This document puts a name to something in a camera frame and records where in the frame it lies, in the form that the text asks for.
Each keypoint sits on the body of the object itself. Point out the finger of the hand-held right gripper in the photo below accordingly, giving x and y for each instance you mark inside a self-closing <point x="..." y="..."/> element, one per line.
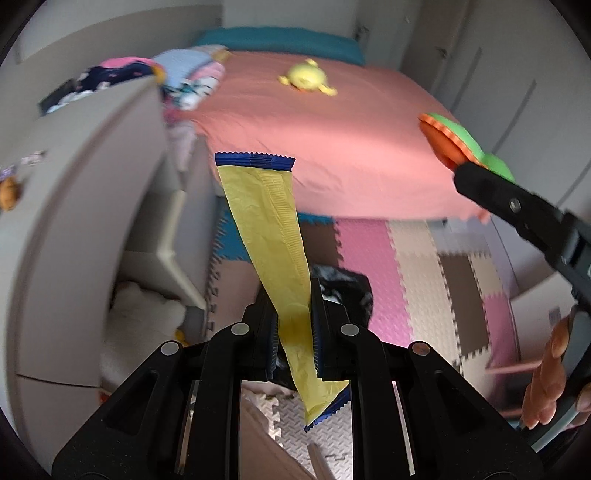
<point x="503" y="198"/>

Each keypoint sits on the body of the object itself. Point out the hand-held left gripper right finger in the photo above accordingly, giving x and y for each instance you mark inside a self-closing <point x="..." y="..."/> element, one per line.
<point x="317" y="350"/>

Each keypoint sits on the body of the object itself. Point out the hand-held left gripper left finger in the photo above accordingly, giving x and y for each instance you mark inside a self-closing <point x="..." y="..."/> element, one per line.
<point x="272" y="350"/>

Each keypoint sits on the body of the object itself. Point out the black trash bag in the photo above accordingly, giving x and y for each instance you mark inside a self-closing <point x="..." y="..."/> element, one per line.
<point x="346" y="290"/>

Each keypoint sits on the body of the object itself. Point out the orange and green toy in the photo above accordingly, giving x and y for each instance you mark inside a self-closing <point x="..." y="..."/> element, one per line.
<point x="455" y="138"/>

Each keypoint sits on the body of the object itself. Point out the yellow snack wrapper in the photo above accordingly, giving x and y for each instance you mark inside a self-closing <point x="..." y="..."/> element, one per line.
<point x="272" y="230"/>

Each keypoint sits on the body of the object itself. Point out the person's right hand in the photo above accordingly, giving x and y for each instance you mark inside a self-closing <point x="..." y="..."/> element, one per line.
<point x="549" y="378"/>

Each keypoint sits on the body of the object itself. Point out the colourful foam puzzle mat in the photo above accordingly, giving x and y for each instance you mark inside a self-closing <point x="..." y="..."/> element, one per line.
<point x="415" y="286"/>

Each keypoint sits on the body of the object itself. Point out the white plush toy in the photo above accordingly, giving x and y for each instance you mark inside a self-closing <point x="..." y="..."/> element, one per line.
<point x="138" y="318"/>

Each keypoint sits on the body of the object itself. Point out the white wardrobe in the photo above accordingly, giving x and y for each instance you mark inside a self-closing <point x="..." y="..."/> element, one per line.
<point x="498" y="60"/>

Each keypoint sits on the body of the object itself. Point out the bed with pink sheet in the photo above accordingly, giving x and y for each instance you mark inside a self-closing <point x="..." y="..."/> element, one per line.
<point x="351" y="138"/>

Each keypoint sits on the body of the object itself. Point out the yellow plush toy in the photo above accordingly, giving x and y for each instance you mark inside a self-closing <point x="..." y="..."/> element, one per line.
<point x="305" y="77"/>

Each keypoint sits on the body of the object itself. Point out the white desk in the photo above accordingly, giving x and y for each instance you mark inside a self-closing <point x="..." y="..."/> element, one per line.
<point x="69" y="230"/>

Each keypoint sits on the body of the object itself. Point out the teal pillow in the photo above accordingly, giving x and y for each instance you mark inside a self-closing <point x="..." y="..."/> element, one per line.
<point x="281" y="39"/>

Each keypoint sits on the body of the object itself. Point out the light blue folded clothes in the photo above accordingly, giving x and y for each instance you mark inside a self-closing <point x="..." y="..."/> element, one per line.
<point x="191" y="74"/>

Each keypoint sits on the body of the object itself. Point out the small brown toy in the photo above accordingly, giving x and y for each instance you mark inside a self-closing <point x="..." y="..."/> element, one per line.
<point x="9" y="191"/>

